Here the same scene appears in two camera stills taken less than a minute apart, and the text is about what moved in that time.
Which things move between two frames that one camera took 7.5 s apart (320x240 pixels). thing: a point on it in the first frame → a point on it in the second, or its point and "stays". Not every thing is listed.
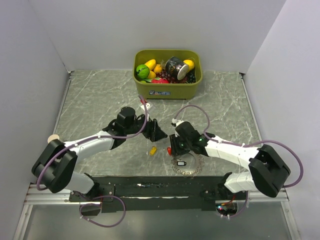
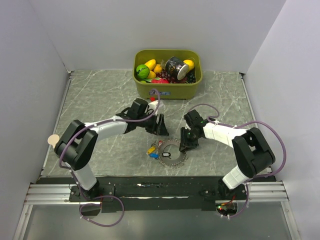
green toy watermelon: [142, 71] stays
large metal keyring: [186, 174] → [170, 155]
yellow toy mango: [151, 64] stays
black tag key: [181, 163] → [166, 154]
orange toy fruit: [158, 68] stays
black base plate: [138, 194] stays
